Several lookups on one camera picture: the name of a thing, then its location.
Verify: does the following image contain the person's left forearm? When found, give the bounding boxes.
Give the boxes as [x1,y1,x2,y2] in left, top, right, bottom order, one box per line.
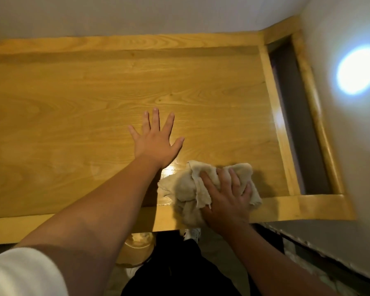
[14,154,162,296]

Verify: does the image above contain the person's right forearm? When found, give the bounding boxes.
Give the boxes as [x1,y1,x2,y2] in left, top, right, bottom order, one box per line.
[225,223,340,296]

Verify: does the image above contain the round wooden stool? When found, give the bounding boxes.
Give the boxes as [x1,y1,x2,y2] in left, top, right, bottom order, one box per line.
[116,232,156,268]

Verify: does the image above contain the wooden table frame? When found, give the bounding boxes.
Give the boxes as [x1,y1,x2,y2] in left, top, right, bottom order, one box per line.
[0,15,357,246]

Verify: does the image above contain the black trousers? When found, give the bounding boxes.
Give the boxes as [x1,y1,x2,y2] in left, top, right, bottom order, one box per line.
[121,231,285,296]

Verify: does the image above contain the white shoe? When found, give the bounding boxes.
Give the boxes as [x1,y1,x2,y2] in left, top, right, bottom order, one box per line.
[125,264,142,279]
[184,228,201,243]

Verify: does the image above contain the person's right hand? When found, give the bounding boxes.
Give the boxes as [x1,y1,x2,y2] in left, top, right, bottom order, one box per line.
[200,168,253,235]

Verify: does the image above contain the person's left hand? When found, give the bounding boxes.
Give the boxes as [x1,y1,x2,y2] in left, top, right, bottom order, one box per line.
[128,108,185,169]

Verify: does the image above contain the beige cleaning cloth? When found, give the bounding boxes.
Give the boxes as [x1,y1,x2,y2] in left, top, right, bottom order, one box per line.
[157,160,263,228]

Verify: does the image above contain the white shirt sleeve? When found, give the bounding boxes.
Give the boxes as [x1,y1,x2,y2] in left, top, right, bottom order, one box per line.
[0,247,69,296]

